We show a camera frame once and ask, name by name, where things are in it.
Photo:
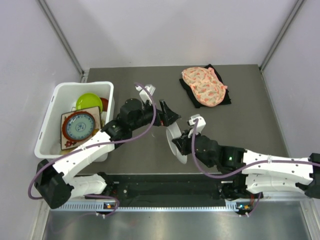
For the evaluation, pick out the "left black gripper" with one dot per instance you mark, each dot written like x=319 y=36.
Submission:
x=166 y=116

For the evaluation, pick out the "black cloth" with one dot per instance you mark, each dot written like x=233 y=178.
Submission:
x=225 y=98

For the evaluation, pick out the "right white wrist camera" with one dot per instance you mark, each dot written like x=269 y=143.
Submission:
x=197 y=122

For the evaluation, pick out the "red round plate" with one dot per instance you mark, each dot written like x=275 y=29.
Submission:
x=105 y=103

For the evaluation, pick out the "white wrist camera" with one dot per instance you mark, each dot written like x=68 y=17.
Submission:
x=144 y=94
x=197 y=122

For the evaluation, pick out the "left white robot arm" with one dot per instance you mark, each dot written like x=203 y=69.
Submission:
x=57 y=180

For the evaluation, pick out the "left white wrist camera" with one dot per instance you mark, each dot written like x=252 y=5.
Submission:
x=144 y=94

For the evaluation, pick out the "floral pink cloth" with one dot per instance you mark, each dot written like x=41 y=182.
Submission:
x=205 y=87

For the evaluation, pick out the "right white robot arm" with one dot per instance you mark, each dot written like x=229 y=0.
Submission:
x=249 y=172

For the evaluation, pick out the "white round rimmed plate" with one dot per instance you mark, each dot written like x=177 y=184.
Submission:
x=173 y=133

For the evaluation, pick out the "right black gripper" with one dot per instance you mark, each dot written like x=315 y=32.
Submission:
x=183 y=142

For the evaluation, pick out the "white plastic bin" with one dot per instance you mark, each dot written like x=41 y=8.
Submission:
x=63 y=100

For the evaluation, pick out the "pale green patterned plate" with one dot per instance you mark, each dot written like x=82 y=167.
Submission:
x=80 y=127

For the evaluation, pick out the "yellow woven square plate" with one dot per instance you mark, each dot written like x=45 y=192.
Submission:
x=65 y=150

